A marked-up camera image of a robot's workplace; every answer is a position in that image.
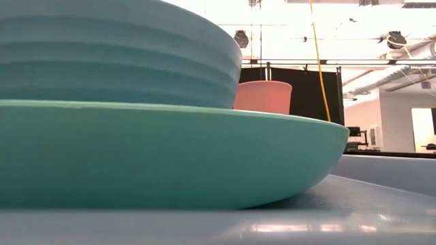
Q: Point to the teal round plate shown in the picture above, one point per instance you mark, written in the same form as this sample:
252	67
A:
153	156

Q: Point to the black aluminium table frame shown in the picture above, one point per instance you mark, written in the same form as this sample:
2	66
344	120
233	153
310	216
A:
402	154

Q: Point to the black partition screen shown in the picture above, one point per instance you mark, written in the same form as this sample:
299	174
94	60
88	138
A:
306	95

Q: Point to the white wall cabinet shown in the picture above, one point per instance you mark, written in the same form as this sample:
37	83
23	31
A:
376	136

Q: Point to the ceiling track rail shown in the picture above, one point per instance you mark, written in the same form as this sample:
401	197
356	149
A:
357	62

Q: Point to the blue ribbed bowl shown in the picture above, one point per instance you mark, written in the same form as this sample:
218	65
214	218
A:
102	61

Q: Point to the pink plastic cup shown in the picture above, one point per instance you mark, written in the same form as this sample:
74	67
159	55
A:
264	97

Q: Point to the blue plastic tray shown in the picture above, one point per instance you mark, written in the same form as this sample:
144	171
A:
374	211

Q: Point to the small black monitor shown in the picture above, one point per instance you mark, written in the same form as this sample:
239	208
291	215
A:
355	131

